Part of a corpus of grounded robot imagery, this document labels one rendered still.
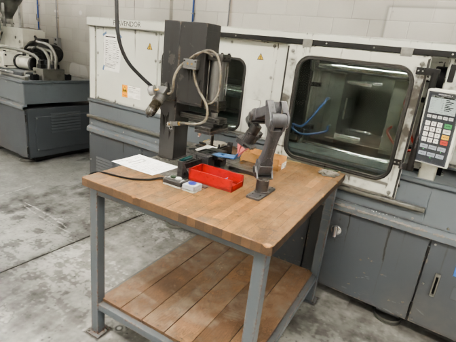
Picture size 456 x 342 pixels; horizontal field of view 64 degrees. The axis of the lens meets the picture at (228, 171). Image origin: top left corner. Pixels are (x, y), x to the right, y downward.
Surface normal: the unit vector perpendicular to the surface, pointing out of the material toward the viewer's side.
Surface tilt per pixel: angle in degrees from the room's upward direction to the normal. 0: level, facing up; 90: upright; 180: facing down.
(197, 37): 90
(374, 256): 90
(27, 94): 90
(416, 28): 90
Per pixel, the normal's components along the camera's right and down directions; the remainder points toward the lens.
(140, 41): -0.55, 0.21
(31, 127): 0.83, 0.26
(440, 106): -0.72, 0.26
